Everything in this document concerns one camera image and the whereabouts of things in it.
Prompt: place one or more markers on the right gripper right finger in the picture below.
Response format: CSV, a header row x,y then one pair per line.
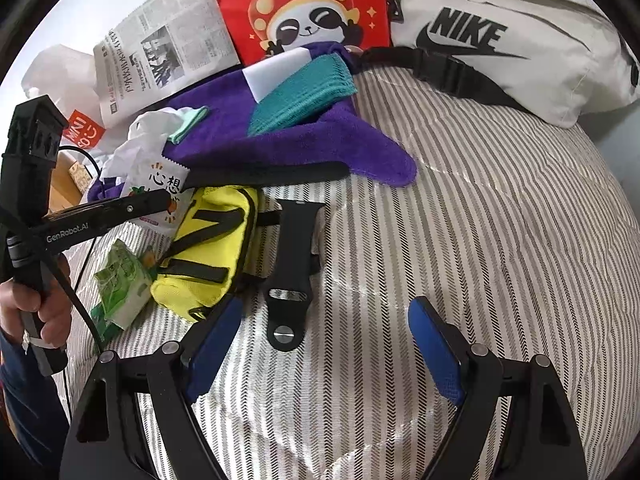
x,y
469,376

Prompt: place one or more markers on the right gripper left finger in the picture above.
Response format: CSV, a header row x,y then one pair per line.
x,y
181,371

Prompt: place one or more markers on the green tissue pack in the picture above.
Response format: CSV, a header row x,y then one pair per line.
x,y
124,287

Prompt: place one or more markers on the yellow mesh pouch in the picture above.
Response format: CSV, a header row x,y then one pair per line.
x,y
207,257

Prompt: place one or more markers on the white cloth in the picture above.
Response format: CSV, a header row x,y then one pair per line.
x,y
149,133

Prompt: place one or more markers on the white sponge block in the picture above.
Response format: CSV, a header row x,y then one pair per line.
x,y
266,75

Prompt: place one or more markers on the teal ribbed cloth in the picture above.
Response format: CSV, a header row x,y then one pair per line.
x,y
319,85

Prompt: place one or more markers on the dark blue sleeve forearm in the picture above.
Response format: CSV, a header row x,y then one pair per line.
x,y
34,406

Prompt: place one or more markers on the left hand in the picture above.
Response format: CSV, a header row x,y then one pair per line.
x,y
55,312

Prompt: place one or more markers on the wooden side table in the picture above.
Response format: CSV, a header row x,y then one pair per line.
x,y
63,191

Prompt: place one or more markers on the patterned book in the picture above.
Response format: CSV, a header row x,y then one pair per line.
x,y
81,177

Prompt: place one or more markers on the white Miniso plastic bag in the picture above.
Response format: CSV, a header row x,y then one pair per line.
x,y
68,78

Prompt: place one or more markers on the striped bed cover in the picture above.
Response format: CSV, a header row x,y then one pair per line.
x,y
515,230

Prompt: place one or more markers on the purple towel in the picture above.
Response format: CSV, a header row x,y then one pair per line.
x,y
337,134

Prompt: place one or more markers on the folded newspaper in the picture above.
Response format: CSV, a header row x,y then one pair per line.
x,y
158,50

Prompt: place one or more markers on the red panda paper bag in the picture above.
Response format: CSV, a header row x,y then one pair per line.
x,y
267,27

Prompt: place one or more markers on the white Nike waist bag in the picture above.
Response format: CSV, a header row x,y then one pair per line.
x,y
556,59

